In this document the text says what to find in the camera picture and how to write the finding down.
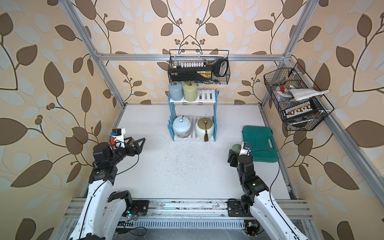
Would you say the green cylindrical tea canister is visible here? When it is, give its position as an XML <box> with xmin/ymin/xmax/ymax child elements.
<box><xmin>231</xmin><ymin>144</ymin><xmax>242</xmax><ymax>156</ymax></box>

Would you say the cream jar with tassel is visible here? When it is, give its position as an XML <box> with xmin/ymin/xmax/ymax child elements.
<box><xmin>195</xmin><ymin>118</ymin><xmax>215</xmax><ymax>142</ymax></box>

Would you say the blue white two-tier shelf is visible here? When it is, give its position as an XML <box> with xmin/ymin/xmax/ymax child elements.
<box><xmin>167</xmin><ymin>89</ymin><xmax>218</xmax><ymax>142</ymax></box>

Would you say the blue cylindrical tea canister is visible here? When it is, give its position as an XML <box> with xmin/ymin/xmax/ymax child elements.
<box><xmin>169</xmin><ymin>81</ymin><xmax>184</xmax><ymax>101</ymax></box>

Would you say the yellow-green cylindrical tea canister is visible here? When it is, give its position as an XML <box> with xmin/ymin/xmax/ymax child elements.
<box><xmin>183</xmin><ymin>82</ymin><xmax>198</xmax><ymax>102</ymax></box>

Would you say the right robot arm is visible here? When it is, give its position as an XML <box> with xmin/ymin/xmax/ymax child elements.
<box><xmin>228</xmin><ymin>150</ymin><xmax>307</xmax><ymax>240</ymax></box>

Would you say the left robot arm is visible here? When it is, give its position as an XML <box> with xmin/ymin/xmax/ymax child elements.
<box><xmin>69</xmin><ymin>137</ymin><xmax>146</xmax><ymax>240</ymax></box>

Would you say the red small object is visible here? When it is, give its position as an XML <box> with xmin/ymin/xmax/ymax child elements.
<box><xmin>110</xmin><ymin>137</ymin><xmax>116</xmax><ymax>146</ymax></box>

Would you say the green plastic tool case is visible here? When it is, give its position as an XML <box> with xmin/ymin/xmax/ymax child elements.
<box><xmin>242</xmin><ymin>126</ymin><xmax>279</xmax><ymax>163</ymax></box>

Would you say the light blue round jar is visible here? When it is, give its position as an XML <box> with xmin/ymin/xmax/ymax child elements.
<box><xmin>172</xmin><ymin>116</ymin><xmax>192</xmax><ymax>138</ymax></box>

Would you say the bit set tray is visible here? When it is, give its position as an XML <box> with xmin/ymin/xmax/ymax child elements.
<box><xmin>283</xmin><ymin>101</ymin><xmax>319</xmax><ymax>120</ymax></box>

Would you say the white paper packet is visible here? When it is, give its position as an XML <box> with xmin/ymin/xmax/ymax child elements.
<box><xmin>287</xmin><ymin>89</ymin><xmax>329</xmax><ymax>101</ymax></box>

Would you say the black yellow tool box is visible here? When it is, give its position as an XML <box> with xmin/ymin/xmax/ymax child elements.
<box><xmin>168</xmin><ymin>67</ymin><xmax>213</xmax><ymax>83</ymax></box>

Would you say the white bit row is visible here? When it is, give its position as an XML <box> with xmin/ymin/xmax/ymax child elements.
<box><xmin>180</xmin><ymin>62</ymin><xmax>206</xmax><ymax>68</ymax></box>

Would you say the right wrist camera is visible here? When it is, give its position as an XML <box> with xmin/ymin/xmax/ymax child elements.
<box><xmin>239</xmin><ymin>142</ymin><xmax>252</xmax><ymax>156</ymax></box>

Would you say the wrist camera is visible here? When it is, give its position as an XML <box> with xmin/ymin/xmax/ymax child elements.
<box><xmin>239</xmin><ymin>142</ymin><xmax>252</xmax><ymax>156</ymax></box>
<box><xmin>110</xmin><ymin>128</ymin><xmax>126</xmax><ymax>149</ymax></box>

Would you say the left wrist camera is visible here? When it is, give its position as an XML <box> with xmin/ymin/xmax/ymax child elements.
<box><xmin>110</xmin><ymin>128</ymin><xmax>126</xmax><ymax>149</ymax></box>

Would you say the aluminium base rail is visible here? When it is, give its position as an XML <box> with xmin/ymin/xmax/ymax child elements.
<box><xmin>63</xmin><ymin>197</ymin><xmax>313</xmax><ymax>221</ymax></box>

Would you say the right black wire basket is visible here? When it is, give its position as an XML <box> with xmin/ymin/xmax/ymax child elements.
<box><xmin>264</xmin><ymin>63</ymin><xmax>335</xmax><ymax>131</ymax></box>

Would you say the black wire basket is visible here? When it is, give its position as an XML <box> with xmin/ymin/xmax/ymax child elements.
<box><xmin>264</xmin><ymin>63</ymin><xmax>335</xmax><ymax>131</ymax></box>
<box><xmin>168</xmin><ymin>49</ymin><xmax>231</xmax><ymax>85</ymax></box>

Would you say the back black wire basket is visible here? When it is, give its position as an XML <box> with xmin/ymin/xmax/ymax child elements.
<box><xmin>168</xmin><ymin>49</ymin><xmax>231</xmax><ymax>85</ymax></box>

